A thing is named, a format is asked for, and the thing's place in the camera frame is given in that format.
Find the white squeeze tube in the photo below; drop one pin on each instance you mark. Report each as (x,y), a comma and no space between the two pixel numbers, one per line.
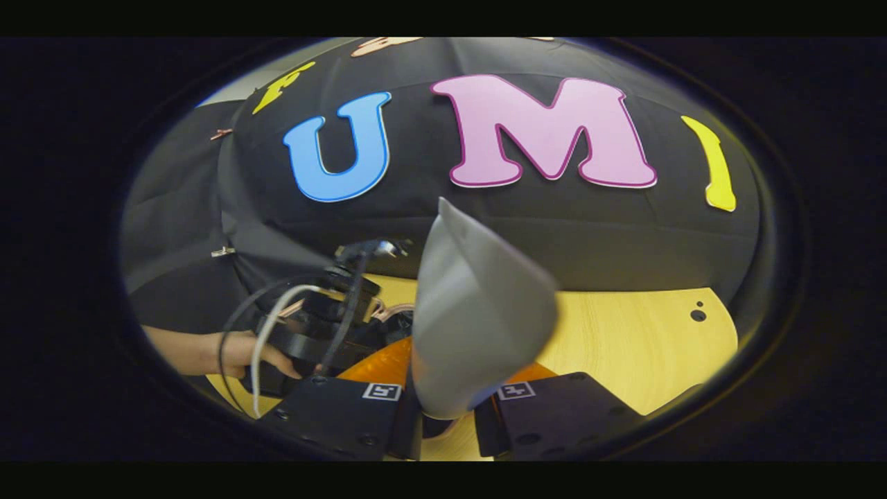
(478,312)

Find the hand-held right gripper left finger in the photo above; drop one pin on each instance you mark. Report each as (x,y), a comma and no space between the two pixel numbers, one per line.
(332,416)

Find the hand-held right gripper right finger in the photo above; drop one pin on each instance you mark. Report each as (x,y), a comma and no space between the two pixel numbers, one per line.
(561,412)

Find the pink suitcase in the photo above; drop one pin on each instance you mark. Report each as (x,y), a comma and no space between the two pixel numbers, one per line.
(395,310)

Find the black backdrop cloth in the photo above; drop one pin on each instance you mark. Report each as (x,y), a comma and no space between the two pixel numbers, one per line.
(416,229)

